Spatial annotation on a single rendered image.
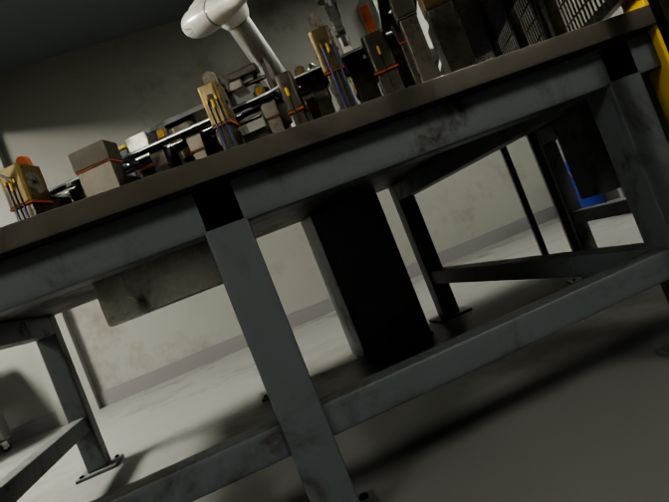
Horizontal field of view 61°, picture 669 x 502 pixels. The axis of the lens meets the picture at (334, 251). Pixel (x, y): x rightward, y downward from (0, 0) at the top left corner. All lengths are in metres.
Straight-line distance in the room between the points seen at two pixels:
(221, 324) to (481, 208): 2.57
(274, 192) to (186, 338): 3.92
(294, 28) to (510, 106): 4.35
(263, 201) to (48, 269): 0.37
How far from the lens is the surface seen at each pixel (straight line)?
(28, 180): 1.92
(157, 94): 5.17
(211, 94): 1.68
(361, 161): 1.04
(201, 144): 1.84
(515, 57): 1.17
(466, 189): 5.38
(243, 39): 2.44
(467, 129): 1.12
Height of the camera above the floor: 0.47
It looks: level
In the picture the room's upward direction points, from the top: 22 degrees counter-clockwise
